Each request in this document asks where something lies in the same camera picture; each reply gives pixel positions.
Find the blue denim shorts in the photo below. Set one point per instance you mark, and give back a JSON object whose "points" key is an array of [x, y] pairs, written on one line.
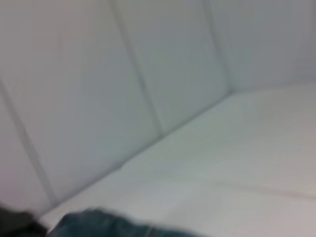
{"points": [[118, 224]]}

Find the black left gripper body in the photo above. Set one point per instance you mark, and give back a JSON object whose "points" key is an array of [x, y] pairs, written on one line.
{"points": [[17, 221]]}

